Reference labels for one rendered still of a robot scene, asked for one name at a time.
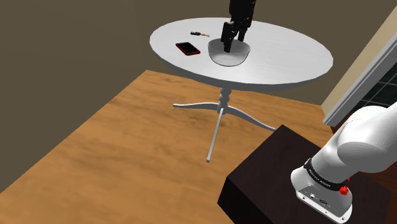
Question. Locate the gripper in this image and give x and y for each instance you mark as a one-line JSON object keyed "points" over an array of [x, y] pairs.
{"points": [[242, 11]]}

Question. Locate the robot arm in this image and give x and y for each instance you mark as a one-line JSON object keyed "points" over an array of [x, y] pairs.
{"points": [[359, 145]]}

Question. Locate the translucent grey bowl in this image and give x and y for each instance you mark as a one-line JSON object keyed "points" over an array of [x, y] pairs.
{"points": [[228, 59]]}

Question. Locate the small black and orange tool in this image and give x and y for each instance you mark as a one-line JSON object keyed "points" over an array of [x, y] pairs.
{"points": [[196, 33]]}

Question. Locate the red smartphone with black screen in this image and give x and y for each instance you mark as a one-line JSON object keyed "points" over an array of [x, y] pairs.
{"points": [[188, 48]]}

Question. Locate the round white pedestal table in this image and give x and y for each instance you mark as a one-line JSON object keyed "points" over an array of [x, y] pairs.
{"points": [[285, 56]]}

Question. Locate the grey door frame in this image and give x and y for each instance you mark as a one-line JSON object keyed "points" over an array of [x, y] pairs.
{"points": [[356, 88]]}

